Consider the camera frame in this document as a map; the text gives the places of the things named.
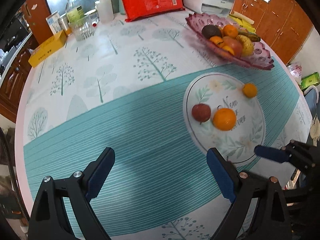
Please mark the plastic bottle green label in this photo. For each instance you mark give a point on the plastic bottle green label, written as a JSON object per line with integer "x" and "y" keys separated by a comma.
{"x": 74, "y": 11}

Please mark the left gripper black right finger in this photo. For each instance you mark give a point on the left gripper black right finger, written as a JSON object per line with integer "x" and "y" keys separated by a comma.
{"x": 238, "y": 190}

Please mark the small orange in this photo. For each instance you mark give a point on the small orange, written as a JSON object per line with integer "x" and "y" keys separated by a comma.
{"x": 250, "y": 90}

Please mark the teal white tree tablecloth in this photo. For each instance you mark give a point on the teal white tree tablecloth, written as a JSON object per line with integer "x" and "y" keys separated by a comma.
{"x": 123, "y": 88}

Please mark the yellow pear in bowl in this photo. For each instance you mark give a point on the yellow pear in bowl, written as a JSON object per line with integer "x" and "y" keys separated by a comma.
{"x": 247, "y": 45}

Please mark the yellow box right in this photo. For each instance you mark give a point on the yellow box right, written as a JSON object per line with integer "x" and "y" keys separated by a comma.
{"x": 243, "y": 21}

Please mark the red apple in bowl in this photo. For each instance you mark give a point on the red apple in bowl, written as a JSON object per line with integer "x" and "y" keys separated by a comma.
{"x": 234, "y": 44}

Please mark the red lychee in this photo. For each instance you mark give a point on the red lychee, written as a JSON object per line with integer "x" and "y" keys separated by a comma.
{"x": 201, "y": 112}

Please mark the dark avocado in bowl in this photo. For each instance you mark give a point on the dark avocado in bowl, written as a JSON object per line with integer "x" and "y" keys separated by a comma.
{"x": 210, "y": 30}

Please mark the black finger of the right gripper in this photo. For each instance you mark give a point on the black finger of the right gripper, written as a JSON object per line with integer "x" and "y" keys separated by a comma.
{"x": 272, "y": 154}

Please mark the small white card box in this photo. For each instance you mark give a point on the small white card box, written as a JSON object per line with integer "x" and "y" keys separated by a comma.
{"x": 53, "y": 22}

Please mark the green box on floor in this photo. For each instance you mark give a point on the green box on floor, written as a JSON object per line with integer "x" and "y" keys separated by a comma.
{"x": 310, "y": 80}

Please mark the pink glass fruit bowl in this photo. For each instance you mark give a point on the pink glass fruit bowl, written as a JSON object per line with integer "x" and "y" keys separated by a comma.
{"x": 261, "y": 57}

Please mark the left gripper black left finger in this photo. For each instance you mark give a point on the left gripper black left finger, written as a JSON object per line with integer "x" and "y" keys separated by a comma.
{"x": 86, "y": 185}

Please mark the brown wooden cabinet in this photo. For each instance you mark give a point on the brown wooden cabinet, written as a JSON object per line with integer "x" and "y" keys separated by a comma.
{"x": 282, "y": 24}

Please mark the red package of jars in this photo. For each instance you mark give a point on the red package of jars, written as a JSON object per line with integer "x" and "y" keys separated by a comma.
{"x": 152, "y": 0}

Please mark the white squeeze bottle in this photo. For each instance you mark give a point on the white squeeze bottle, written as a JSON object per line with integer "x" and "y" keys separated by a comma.
{"x": 105, "y": 11}

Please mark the clear glass cup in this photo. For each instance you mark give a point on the clear glass cup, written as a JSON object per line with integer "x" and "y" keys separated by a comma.
{"x": 82, "y": 28}

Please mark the yellow tissue box left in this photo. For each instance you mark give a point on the yellow tissue box left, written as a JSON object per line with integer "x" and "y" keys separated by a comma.
{"x": 47, "y": 48}

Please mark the round white printed placemat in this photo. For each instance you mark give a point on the round white printed placemat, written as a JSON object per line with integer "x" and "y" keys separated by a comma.
{"x": 224, "y": 91}

